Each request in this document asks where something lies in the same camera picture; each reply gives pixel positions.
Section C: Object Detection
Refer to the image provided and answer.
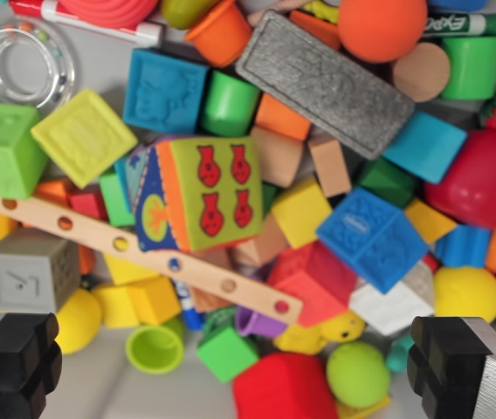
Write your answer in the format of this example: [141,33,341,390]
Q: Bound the teal embossed rubber block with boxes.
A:
[121,47,210,135]

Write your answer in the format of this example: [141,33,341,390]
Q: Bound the flat teal wooden block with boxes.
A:
[113,155,134,193]

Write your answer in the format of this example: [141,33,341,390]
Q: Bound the yellow plastic piece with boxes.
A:
[334,395,392,419]

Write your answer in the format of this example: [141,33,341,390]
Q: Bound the clear ring rattle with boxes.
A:
[0,19,77,110]

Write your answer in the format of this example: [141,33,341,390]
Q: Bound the yellow rubber duck toy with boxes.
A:
[272,310,367,355]

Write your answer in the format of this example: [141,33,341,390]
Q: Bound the small orange toy piece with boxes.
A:
[77,244,96,276]

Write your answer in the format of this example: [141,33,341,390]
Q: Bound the small tan wooden block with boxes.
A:
[307,133,353,198]

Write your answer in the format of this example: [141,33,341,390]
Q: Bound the yellow wooden cube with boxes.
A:
[270,176,334,250]

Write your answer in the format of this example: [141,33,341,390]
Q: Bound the dark green wooden block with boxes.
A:
[355,156,417,210]

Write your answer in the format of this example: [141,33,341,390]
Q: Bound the blue embossed rubber block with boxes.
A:
[315,187,429,294]

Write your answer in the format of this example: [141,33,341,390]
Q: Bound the olive green toy pear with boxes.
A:
[160,0,223,31]

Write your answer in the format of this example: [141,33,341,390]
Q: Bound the rounded tan wooden block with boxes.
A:
[250,126,305,187]

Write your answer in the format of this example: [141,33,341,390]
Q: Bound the small red wooden block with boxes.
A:
[67,185,109,222]

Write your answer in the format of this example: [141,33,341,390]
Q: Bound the blue ridged cylinder block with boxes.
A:
[434,224,493,268]

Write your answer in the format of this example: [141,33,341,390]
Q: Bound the green cylinder block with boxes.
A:
[199,69,261,137]

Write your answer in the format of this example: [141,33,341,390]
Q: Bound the lime green ball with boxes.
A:
[326,340,392,409]

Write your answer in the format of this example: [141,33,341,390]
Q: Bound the yellow wooden block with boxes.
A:
[127,274,183,326]
[102,249,162,287]
[91,282,141,328]
[403,198,458,245]

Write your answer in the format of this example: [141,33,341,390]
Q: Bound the red toy apple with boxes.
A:
[424,128,496,230]

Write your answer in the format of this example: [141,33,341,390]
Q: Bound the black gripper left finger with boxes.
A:
[0,312,64,419]

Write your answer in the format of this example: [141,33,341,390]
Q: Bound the orange ball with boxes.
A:
[337,0,429,65]

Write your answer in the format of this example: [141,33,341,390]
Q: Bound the teal plastic toy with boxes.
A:
[385,333,415,373]

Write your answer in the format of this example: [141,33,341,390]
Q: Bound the fabric cube with fish print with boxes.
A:
[125,135,265,254]

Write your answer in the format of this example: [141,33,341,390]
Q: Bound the light blue wooden block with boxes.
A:
[382,111,468,184]

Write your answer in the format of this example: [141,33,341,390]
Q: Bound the wooden strip with holes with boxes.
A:
[0,196,304,326]

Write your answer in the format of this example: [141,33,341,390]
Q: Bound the flat orange wooden block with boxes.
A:
[289,9,343,52]

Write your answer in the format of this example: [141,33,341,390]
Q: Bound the blue Expo marker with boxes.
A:
[171,277,205,332]

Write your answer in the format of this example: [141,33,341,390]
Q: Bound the yellow toy lemon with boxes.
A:
[53,287,103,355]

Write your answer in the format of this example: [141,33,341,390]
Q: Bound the gray embossed rubber block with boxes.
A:
[0,226,82,314]

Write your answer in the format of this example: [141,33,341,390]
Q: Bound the white embossed rubber block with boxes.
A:
[348,261,436,337]

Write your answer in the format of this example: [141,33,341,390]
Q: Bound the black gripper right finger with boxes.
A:
[406,316,496,419]

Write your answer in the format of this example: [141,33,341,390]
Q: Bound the orange plastic cup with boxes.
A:
[184,0,253,69]

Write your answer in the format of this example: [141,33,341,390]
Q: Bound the green wooden cube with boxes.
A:
[196,325,260,384]

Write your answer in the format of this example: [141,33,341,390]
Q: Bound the red embossed rubber block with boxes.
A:
[267,242,358,328]

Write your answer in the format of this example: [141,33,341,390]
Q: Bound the beige rope piece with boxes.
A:
[247,0,310,25]

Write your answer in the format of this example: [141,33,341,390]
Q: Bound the green Expo marker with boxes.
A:
[422,11,496,38]

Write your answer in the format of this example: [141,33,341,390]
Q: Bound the yellow-green embossed rubber block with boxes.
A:
[30,88,139,189]

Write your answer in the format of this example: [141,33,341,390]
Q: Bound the yellow teether toy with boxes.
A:
[304,0,341,23]

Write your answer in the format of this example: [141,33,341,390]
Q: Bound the round wooden cylinder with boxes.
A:
[390,41,452,104]

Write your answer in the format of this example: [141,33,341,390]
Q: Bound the gray felt eraser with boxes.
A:
[234,9,416,161]

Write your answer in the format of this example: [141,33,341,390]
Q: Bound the grained brown wooden block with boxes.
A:
[189,285,231,313]

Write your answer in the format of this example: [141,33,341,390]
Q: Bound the yellow ball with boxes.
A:
[431,265,496,325]

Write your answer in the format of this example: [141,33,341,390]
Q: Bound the blue plastic toy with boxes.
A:
[426,0,489,13]

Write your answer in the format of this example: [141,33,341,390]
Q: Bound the red and white marker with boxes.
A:
[8,0,166,48]

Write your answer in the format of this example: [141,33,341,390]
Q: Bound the coral ribbed toy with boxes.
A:
[58,0,162,31]

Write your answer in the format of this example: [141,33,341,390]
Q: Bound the purple plastic cup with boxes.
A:
[234,303,288,338]

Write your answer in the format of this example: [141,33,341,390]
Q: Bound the lime green plastic cup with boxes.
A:
[125,320,186,375]

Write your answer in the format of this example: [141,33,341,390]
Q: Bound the red soft toy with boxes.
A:
[232,352,339,419]

